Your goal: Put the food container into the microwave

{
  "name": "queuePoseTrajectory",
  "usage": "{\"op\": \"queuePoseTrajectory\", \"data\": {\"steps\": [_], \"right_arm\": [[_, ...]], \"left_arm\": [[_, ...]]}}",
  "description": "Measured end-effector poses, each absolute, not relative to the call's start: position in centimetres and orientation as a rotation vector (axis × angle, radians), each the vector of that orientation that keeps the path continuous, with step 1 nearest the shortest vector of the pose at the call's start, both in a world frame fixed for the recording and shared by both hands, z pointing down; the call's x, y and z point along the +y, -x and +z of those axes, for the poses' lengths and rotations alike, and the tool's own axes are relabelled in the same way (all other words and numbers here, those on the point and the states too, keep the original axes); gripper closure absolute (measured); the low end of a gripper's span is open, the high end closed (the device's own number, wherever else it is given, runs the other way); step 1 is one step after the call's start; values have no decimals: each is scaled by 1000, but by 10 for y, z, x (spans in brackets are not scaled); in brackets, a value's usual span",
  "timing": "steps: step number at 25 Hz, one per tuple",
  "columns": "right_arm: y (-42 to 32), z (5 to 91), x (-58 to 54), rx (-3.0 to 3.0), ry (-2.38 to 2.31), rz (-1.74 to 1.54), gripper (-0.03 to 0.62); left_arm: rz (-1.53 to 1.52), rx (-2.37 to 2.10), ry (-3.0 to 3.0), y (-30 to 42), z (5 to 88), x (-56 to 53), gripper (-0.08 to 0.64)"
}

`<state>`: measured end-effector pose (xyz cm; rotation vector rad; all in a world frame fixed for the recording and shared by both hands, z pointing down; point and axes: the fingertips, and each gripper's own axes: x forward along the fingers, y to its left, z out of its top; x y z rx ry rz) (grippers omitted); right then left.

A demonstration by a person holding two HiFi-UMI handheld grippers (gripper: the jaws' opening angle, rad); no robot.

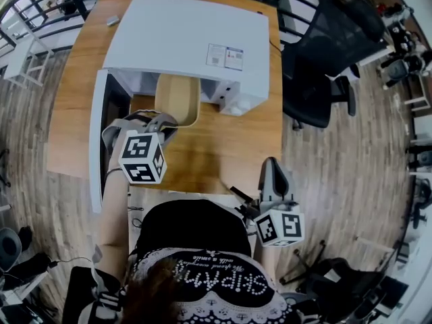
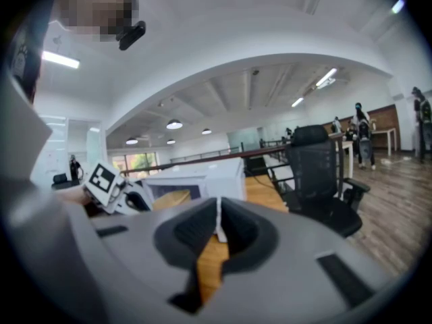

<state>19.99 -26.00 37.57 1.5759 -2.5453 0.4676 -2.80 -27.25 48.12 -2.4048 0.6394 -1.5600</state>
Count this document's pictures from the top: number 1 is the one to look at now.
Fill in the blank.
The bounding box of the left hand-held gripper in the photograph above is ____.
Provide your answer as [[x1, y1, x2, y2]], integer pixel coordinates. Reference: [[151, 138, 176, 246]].
[[101, 109, 180, 185]]

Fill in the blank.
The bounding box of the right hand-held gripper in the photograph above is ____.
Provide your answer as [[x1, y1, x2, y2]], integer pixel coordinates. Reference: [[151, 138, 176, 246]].
[[252, 157, 306, 248]]

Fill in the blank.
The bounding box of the beige rectangular tray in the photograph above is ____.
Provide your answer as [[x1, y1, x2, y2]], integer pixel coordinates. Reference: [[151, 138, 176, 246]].
[[154, 74, 203, 128]]

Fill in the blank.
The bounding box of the white microwave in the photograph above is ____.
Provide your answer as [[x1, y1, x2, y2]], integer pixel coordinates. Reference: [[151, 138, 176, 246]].
[[88, 0, 271, 215]]

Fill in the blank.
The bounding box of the person's left forearm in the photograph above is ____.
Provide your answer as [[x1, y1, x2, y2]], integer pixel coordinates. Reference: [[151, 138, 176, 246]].
[[97, 145, 131, 279]]

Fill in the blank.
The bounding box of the person's right forearm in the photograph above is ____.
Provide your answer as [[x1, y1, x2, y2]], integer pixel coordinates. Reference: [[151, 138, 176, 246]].
[[259, 246, 283, 283]]

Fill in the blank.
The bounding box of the person's left hand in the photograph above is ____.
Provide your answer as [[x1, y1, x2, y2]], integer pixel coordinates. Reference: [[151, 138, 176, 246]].
[[130, 108, 160, 119]]

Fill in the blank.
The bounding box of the person in black shirt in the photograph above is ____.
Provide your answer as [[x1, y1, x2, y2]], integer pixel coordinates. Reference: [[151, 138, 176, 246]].
[[124, 199, 294, 324]]

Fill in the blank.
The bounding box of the black mesh office chair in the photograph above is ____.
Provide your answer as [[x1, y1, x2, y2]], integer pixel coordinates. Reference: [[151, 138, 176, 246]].
[[281, 0, 389, 130]]

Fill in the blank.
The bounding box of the black chair grey headrest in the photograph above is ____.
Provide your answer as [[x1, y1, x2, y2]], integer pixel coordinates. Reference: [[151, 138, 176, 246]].
[[279, 240, 411, 324], [0, 226, 51, 290]]

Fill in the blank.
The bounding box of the wooden table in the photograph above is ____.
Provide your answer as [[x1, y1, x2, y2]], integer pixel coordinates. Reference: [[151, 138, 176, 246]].
[[0, 0, 321, 52]]

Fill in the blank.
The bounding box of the white side table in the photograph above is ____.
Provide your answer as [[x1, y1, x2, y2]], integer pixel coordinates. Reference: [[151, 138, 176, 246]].
[[3, 25, 55, 87]]

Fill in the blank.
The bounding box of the black chair base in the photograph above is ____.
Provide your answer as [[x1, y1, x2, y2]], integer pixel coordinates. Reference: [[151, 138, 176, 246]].
[[0, 148, 11, 186]]

